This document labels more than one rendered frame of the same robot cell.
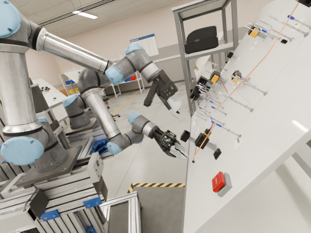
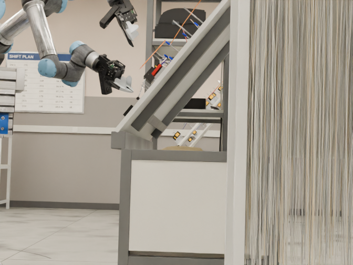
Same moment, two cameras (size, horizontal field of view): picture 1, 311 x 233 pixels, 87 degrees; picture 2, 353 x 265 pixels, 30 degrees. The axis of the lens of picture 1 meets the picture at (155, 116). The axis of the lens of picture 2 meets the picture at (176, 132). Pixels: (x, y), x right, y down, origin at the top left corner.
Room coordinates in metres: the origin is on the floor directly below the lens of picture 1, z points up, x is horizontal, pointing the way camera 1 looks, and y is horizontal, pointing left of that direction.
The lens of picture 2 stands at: (-2.06, 0.45, 0.75)
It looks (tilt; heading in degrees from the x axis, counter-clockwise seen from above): 3 degrees up; 345
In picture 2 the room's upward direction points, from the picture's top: 2 degrees clockwise
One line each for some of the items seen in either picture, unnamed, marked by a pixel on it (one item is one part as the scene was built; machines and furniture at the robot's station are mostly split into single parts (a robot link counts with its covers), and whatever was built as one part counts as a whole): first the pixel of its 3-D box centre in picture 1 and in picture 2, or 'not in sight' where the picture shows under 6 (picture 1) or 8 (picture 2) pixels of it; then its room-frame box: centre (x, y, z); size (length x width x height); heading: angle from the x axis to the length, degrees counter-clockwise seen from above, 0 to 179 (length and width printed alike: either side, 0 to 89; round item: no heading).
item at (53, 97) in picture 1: (47, 107); not in sight; (4.87, 3.04, 0.83); 1.18 x 0.72 x 1.65; 164
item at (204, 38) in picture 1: (199, 40); (180, 27); (1.69, -0.60, 1.56); 0.30 x 0.23 x 0.19; 73
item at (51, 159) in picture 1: (48, 153); not in sight; (0.71, 0.54, 1.21); 0.15 x 0.15 x 0.10
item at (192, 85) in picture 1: (204, 86); (178, 105); (1.73, -0.60, 1.09); 0.35 x 0.33 x 0.07; 162
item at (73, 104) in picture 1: (73, 104); not in sight; (1.21, 0.57, 1.33); 0.13 x 0.12 x 0.14; 128
